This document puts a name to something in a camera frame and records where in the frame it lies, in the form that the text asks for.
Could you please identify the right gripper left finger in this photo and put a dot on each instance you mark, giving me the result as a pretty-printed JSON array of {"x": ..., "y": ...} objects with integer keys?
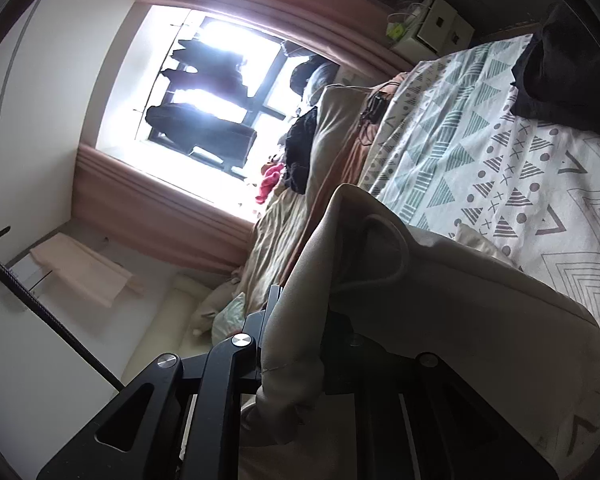
[{"x": 177, "y": 419}]

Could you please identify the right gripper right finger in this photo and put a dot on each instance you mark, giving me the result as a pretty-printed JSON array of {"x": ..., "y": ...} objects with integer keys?
[{"x": 416, "y": 418}]

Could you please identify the beige jacket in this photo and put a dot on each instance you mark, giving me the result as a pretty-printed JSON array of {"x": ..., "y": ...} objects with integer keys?
[{"x": 531, "y": 352}]

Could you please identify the folded black clothes stack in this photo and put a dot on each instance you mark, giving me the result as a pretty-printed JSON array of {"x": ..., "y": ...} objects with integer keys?
[{"x": 557, "y": 75}]

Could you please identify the cream padded headboard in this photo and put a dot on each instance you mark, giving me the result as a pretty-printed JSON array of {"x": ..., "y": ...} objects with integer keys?
[{"x": 171, "y": 330}]

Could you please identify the plush toy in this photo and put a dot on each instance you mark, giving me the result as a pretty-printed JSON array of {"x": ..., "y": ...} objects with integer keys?
[{"x": 203, "y": 316}]

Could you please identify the light green pillow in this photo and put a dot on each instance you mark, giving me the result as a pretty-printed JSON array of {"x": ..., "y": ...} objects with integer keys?
[{"x": 230, "y": 320}]

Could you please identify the left pink curtain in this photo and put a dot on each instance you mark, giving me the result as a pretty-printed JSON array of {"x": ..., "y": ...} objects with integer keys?
[{"x": 155, "y": 218}]

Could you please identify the pink curtain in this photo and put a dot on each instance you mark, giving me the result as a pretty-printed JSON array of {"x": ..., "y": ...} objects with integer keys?
[
  {"x": 155, "y": 218},
  {"x": 325, "y": 36}
]

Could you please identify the beige duvet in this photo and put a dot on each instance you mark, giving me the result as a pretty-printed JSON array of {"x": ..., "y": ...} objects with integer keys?
[{"x": 257, "y": 267}]

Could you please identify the orange brown blanket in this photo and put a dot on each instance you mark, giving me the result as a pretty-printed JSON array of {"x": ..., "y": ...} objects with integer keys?
[{"x": 341, "y": 144}]

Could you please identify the pink garment at window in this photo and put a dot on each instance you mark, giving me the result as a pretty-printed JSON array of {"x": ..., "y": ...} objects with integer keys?
[{"x": 270, "y": 173}]

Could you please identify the patterned white bedspread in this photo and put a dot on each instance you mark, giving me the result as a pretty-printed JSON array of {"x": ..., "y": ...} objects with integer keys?
[{"x": 450, "y": 151}]

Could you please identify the dark hanging garment left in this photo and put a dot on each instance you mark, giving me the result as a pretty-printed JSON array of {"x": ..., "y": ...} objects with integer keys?
[{"x": 189, "y": 128}]

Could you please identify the dark hanging garment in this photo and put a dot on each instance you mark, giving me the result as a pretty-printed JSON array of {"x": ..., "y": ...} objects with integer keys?
[
  {"x": 210, "y": 69},
  {"x": 189, "y": 128}
]

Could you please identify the black garment on duvet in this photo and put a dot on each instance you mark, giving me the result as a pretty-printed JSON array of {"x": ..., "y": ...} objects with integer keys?
[{"x": 298, "y": 147}]

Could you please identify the small black device on bed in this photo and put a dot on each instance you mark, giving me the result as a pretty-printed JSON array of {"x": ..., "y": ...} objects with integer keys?
[{"x": 376, "y": 108}]

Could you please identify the dark hanging garment right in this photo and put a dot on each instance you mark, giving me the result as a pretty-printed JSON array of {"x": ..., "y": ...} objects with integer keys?
[{"x": 210, "y": 69}]

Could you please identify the dark cushions at window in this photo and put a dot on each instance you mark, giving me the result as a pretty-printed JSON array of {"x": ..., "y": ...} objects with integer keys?
[{"x": 309, "y": 78}]

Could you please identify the green tissue pack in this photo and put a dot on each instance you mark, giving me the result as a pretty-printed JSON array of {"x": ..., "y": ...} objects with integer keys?
[{"x": 395, "y": 31}]

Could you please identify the white bedside table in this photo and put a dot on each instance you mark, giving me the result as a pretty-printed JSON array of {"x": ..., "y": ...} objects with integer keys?
[{"x": 433, "y": 29}]

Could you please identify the right pink curtain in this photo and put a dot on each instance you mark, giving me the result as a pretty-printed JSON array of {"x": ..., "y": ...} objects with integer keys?
[{"x": 325, "y": 36}]

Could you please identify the cream cloth on wall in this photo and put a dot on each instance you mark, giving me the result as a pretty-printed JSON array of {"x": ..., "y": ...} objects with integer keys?
[{"x": 90, "y": 274}]

